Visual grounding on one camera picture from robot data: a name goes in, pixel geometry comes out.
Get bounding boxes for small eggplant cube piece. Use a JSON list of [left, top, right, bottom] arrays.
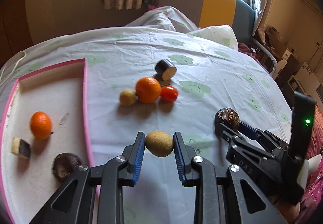
[[11, 137, 31, 159]]

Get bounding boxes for red tomato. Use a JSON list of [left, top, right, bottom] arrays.
[[160, 86, 178, 103]]

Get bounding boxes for dark taro root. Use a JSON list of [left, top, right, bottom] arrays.
[[52, 153, 82, 183], [215, 107, 240, 131]]

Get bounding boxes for dark red cloth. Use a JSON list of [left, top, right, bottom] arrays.
[[238, 42, 257, 61]]

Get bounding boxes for small kiwi behind oranges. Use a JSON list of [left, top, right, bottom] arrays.
[[119, 89, 137, 107]]

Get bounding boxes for person's right hand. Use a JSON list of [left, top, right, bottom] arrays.
[[274, 201, 300, 223]]

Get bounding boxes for grey yellow teal headboard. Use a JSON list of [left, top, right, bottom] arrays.
[[154, 0, 255, 43]]

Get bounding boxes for white bedside cabinet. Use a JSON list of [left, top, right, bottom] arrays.
[[273, 49, 292, 79]]

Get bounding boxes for tan kiwi fruit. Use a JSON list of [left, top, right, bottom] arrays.
[[145, 131, 174, 157]]

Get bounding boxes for white cloud pattern pillow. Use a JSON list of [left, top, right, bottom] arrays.
[[127, 6, 239, 51]]

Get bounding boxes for pink floral sleeve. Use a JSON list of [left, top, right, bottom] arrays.
[[293, 102, 323, 224]]

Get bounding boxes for large orange mandarin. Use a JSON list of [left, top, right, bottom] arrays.
[[135, 77, 162, 104]]

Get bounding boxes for grey metal bed rail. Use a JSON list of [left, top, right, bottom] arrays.
[[250, 36, 278, 76]]

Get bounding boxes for pink shallow box tray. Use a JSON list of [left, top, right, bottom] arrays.
[[1, 58, 94, 223]]

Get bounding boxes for white tablecloth green clouds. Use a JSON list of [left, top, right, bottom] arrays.
[[1, 27, 291, 223]]

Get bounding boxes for small orange mandarin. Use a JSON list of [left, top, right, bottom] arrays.
[[29, 111, 52, 140]]

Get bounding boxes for round eggplant slice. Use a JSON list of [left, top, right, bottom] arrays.
[[155, 59, 177, 81]]

